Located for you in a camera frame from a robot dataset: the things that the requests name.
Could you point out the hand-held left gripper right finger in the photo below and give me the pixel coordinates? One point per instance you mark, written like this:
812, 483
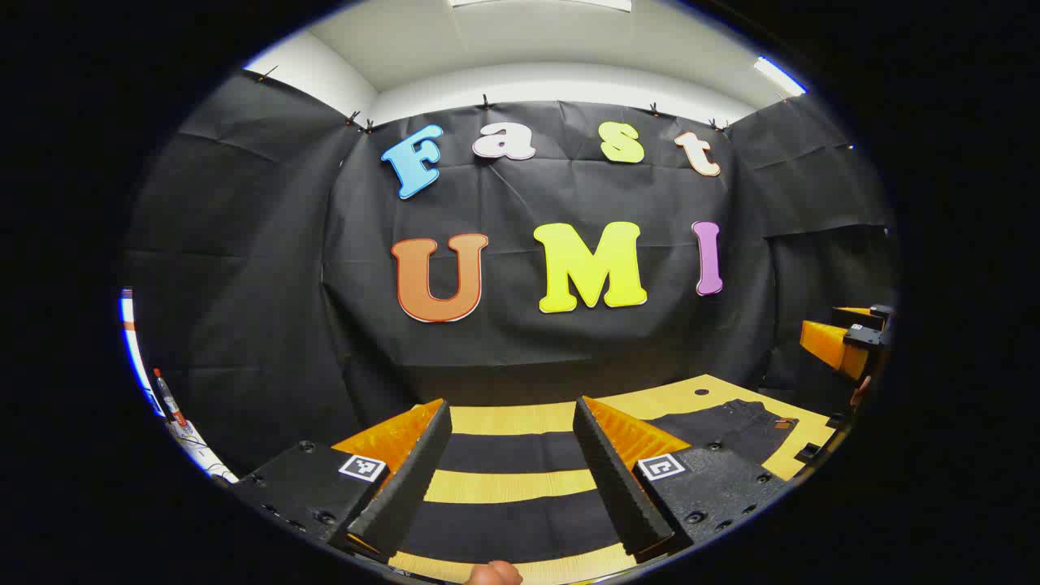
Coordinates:
617, 487

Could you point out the ceiling light panel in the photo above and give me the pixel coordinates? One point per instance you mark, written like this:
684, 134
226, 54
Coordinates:
778, 75

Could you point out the black backdrop cloth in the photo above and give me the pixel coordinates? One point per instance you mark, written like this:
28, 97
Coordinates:
268, 268

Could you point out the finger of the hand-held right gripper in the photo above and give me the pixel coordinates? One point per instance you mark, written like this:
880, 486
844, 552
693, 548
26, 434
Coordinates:
825, 341
861, 314

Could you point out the red marker pen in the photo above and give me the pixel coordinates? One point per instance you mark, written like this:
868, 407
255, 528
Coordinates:
168, 398

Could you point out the black jeans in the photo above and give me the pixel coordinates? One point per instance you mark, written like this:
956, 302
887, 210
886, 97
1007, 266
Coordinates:
520, 451

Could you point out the white board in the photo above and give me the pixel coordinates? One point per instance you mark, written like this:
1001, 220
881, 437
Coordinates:
197, 457

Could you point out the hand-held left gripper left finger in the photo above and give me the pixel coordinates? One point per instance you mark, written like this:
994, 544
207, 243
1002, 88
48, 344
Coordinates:
410, 487

